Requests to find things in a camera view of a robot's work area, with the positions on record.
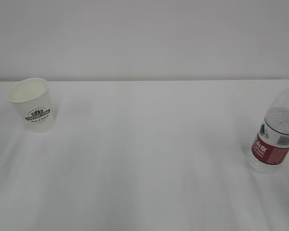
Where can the clear water bottle red label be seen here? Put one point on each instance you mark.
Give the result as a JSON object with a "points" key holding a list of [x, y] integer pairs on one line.
{"points": [[271, 144]]}

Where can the white paper cup green logo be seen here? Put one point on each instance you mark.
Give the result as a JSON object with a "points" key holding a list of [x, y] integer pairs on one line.
{"points": [[31, 99]]}

